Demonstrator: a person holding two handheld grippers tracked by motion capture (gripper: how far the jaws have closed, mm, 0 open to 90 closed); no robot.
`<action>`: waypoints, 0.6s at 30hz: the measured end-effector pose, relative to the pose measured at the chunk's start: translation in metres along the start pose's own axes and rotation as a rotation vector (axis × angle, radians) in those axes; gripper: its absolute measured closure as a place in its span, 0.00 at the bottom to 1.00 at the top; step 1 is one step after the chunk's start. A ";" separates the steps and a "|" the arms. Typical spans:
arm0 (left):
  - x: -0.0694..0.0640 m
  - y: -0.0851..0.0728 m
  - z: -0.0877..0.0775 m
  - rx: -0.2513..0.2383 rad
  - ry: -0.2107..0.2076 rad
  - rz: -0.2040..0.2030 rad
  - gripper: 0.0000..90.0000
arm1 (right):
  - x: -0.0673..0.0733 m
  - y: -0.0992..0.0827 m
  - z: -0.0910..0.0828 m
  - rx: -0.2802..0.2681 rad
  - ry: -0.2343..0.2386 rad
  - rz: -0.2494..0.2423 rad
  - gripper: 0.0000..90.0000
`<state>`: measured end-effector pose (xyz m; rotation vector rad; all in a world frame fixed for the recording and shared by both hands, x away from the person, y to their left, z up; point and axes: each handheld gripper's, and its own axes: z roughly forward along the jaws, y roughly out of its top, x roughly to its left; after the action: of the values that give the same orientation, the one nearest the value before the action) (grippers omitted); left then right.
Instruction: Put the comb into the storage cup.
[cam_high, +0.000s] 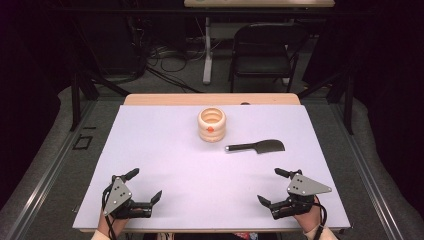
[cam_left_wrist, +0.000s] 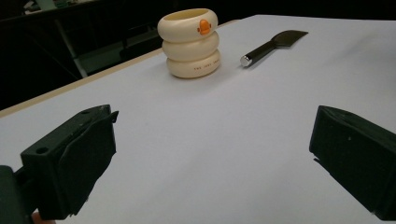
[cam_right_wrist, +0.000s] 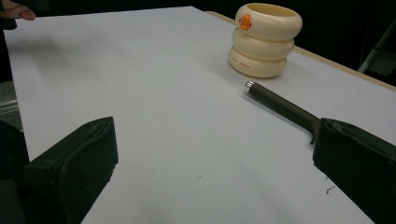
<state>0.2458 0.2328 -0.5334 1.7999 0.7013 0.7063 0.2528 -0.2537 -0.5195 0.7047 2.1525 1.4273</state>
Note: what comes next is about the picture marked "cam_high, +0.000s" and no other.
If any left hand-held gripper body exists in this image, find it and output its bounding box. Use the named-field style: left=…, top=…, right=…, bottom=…
left=102, top=174, right=154, bottom=220

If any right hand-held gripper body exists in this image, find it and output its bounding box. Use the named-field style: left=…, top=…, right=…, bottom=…
left=269, top=172, right=333, bottom=221

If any black cleaver knife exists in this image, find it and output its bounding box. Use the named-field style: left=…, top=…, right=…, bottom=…
left=224, top=139, right=286, bottom=155

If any cream ribbed holder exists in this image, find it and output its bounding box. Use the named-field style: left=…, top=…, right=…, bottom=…
left=197, top=106, right=227, bottom=143

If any person's left hand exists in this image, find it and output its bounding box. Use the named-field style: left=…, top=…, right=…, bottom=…
left=96, top=209, right=130, bottom=238

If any person's right hand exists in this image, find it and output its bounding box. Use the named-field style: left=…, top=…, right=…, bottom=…
left=293, top=195, right=323, bottom=233

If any white table mat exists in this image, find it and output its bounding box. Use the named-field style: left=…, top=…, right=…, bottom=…
left=72, top=104, right=352, bottom=231

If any black metal stand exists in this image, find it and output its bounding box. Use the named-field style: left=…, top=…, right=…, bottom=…
left=67, top=71, right=132, bottom=133
left=296, top=65, right=355, bottom=136

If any black folding chair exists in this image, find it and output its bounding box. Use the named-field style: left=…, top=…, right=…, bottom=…
left=228, top=22, right=310, bottom=94

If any white desk leg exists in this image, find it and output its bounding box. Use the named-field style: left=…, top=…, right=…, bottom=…
left=202, top=15, right=215, bottom=85

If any black horizontal bar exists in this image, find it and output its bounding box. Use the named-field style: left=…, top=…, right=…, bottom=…
left=46, top=7, right=378, bottom=16

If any light wooden desk top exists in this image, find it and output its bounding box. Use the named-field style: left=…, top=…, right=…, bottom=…
left=183, top=0, right=336, bottom=9

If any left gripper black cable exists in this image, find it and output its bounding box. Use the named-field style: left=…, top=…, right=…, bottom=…
left=101, top=184, right=118, bottom=240

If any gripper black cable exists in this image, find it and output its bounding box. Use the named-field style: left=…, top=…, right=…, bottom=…
left=101, top=184, right=118, bottom=240
left=312, top=196, right=329, bottom=240

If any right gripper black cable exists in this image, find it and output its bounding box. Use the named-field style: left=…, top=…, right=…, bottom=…
left=312, top=196, right=329, bottom=240

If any aluminium floor rail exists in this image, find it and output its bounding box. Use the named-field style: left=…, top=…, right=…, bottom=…
left=328, top=102, right=406, bottom=240
left=0, top=99, right=98, bottom=240

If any bundle of floor cables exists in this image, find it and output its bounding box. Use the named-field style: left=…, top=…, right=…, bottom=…
left=145, top=42, right=208, bottom=95

